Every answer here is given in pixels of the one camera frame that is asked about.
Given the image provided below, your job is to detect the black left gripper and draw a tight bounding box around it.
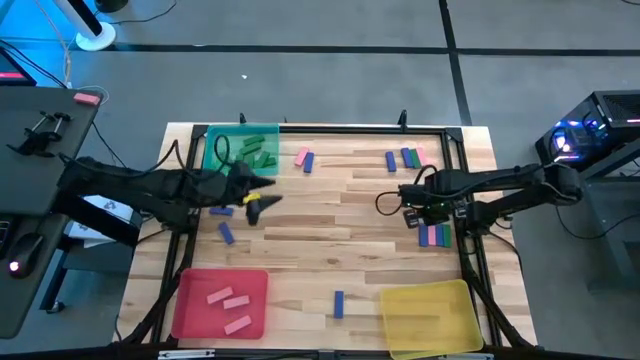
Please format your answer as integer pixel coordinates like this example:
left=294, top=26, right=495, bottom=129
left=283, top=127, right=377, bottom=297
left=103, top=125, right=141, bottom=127
left=219, top=160, right=285, bottom=227

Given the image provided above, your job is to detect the yellow translucent plastic bin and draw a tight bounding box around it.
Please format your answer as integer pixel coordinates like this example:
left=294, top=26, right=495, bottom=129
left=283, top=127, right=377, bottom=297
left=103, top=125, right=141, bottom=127
left=378, top=278, right=485, bottom=360

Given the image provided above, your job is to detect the green translucent plastic bin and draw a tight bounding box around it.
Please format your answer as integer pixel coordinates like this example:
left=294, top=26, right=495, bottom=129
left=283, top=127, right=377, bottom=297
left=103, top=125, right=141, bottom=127
left=202, top=122, right=281, bottom=178

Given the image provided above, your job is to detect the red plastic bin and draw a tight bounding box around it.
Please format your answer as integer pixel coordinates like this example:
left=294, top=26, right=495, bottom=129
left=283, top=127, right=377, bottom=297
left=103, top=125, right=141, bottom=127
left=170, top=268, right=270, bottom=341

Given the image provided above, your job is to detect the white paper sheet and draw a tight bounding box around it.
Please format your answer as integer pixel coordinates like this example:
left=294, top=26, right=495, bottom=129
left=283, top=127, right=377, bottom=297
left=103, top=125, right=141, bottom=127
left=64, top=194, right=144, bottom=250

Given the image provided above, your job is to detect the grey metal stand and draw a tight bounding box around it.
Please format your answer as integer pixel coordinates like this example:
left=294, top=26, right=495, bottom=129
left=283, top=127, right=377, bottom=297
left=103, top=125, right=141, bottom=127
left=549, top=139, right=640, bottom=292

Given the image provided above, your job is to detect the black computer tower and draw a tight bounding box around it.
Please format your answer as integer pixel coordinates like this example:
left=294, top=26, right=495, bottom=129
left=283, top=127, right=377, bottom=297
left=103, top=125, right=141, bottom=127
left=533, top=89, right=640, bottom=175

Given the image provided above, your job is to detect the white round stand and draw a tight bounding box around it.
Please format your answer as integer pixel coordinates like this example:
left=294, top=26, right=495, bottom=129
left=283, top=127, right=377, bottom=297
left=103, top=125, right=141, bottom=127
left=52, top=0, right=118, bottom=52

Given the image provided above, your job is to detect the black clamp tool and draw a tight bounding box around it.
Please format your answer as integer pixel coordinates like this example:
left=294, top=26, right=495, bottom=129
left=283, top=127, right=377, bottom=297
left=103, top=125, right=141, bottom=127
left=5, top=110, right=73, bottom=159

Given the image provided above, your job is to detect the black side desk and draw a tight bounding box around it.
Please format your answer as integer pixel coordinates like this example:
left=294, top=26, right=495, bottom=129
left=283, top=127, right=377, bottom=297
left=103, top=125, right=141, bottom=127
left=0, top=85, right=104, bottom=341

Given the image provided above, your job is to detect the black computer mouse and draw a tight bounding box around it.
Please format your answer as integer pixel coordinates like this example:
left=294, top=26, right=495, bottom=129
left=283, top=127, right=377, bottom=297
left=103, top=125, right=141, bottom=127
left=7, top=232, right=45, bottom=280

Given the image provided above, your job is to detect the black round stand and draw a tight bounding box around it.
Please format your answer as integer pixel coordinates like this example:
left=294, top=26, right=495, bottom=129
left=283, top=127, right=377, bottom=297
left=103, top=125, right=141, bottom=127
left=93, top=0, right=130, bottom=14

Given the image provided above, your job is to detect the backlit keyboard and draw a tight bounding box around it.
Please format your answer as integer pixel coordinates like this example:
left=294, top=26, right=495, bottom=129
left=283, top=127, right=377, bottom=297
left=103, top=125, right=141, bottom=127
left=0, top=217, right=12, bottom=259

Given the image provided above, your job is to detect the black monitor with red bar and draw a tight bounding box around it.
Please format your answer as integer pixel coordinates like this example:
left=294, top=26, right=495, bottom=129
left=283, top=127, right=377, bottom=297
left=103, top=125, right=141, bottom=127
left=0, top=45, right=38, bottom=88

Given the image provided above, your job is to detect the black right shoulder cable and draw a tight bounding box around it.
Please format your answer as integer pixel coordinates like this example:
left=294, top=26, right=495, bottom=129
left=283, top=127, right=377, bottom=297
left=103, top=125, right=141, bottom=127
left=412, top=164, right=440, bottom=187

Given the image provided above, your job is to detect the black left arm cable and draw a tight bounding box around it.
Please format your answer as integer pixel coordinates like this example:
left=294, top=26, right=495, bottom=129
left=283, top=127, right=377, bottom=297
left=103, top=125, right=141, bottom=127
left=149, top=133, right=236, bottom=176

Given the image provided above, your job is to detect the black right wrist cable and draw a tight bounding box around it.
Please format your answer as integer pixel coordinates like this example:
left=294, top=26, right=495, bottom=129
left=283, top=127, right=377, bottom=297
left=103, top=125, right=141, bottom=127
left=374, top=191, right=402, bottom=217

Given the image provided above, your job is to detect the black tower cable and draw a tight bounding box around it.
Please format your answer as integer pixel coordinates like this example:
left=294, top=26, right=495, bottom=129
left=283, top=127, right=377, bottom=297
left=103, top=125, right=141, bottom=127
left=553, top=204, right=640, bottom=241

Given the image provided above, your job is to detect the silver metal bracket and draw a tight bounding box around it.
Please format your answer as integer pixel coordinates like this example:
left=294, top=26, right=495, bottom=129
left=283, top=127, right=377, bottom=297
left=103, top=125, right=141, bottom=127
left=437, top=352, right=495, bottom=360
left=157, top=348, right=216, bottom=360

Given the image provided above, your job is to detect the black floor cable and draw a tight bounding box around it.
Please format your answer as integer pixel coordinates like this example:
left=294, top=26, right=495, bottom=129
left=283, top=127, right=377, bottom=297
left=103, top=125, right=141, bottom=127
left=112, top=0, right=179, bottom=26

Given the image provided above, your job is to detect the yellow hanging cord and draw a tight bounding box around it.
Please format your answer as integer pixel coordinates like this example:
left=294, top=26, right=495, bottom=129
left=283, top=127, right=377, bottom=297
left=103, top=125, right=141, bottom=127
left=33, top=0, right=74, bottom=89

